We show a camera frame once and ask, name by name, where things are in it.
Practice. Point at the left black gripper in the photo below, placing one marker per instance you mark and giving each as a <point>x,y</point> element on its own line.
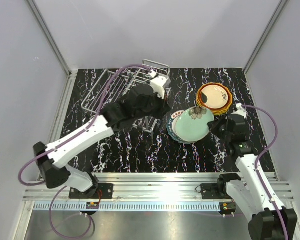
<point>164,109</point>

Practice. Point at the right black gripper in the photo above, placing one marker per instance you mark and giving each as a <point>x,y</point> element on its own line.
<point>214,125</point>

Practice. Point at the green floral plate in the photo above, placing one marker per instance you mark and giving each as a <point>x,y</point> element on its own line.
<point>192,124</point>

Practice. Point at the white plate blue patterned rim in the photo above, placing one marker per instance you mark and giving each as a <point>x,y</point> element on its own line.
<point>171,125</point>

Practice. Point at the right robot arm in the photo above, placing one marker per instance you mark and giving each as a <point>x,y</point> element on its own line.
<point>268,217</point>

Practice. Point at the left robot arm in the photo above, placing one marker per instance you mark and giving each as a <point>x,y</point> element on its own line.
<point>53,159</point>

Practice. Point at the stack of orange red plates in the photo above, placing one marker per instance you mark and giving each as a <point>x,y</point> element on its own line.
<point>216,112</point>

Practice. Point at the cream plate with black flower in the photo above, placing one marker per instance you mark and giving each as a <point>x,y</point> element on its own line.
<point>214,96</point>

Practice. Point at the teal plate at stack bottom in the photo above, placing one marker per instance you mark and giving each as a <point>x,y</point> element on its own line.
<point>186,142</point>

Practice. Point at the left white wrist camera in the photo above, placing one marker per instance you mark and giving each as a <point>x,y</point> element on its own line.
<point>159,83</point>

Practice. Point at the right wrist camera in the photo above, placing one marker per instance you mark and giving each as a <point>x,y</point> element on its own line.
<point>240,110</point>

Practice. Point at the grey wire dish rack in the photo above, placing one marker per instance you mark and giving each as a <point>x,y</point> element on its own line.
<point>106,102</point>

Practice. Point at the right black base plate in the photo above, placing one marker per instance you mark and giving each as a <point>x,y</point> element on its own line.
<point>211,191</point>

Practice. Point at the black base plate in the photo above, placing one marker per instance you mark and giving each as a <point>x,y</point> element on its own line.
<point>104,190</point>
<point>211,191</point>

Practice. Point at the left aluminium frame post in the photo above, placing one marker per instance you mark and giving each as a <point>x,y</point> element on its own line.
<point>34,9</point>

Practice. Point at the aluminium frame post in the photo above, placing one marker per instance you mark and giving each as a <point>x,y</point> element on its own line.
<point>34,9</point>
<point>282,4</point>

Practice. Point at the aluminium mounting rail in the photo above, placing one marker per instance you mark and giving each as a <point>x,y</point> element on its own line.
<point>157,187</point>

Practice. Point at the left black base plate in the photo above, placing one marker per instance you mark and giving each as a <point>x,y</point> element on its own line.
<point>104,190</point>

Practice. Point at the right aluminium frame post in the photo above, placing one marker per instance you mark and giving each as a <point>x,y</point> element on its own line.
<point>282,4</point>

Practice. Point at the white slotted cable duct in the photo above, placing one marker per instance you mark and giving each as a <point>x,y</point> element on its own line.
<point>126,206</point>

